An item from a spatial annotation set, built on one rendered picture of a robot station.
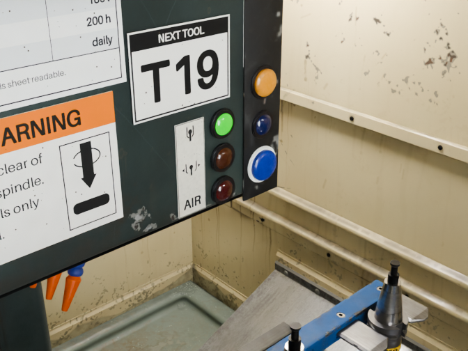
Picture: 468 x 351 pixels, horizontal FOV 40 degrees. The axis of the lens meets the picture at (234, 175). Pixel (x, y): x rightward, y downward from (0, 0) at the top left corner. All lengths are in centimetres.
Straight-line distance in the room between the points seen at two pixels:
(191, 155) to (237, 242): 139
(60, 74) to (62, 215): 11
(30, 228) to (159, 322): 160
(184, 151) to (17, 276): 16
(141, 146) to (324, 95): 102
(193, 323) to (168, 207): 152
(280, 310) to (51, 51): 136
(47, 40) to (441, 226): 109
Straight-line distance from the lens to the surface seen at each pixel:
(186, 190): 55
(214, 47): 53
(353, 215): 155
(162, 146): 52
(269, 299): 176
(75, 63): 46
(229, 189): 58
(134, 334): 203
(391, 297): 103
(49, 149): 47
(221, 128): 55
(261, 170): 60
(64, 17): 45
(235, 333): 173
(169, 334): 202
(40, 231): 49
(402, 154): 141
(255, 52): 56
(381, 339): 104
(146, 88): 49
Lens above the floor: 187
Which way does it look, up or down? 26 degrees down
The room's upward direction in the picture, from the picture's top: straight up
